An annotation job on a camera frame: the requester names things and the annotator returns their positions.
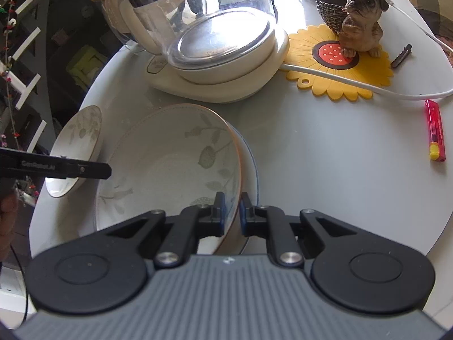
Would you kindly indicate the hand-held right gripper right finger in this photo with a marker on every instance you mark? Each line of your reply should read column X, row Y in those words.
column 244, row 212

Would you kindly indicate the yellow-green box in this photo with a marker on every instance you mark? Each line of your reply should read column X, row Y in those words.
column 86, row 67

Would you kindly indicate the dog figurine with basket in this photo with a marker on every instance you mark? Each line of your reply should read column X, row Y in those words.
column 357, row 17

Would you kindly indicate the red lighter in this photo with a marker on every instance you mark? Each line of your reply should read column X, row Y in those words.
column 436, row 131

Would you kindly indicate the large floral bowl brown rim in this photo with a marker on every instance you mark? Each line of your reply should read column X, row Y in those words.
column 166, row 170

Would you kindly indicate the person's left hand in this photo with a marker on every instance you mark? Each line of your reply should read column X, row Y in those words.
column 7, row 223

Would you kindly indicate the small floral plate brown rim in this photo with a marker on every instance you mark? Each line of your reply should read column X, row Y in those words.
column 76, row 138

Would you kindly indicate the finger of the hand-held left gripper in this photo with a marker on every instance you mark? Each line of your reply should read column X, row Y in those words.
column 53, row 166

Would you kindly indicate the brown hair clip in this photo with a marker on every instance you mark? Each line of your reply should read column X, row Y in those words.
column 401, row 56

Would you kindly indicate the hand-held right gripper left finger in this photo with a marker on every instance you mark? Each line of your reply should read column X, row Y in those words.
column 221, row 208

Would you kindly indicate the white wall socket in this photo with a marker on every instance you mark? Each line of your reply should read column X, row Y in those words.
column 10, row 281

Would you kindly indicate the dark shelf with white bars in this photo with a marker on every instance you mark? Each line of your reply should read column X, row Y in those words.
column 42, row 42

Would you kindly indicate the cream kettle base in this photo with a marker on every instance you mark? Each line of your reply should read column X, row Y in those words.
column 219, row 85

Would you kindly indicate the yellow sunflower mat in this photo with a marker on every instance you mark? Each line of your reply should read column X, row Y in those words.
column 318, row 78

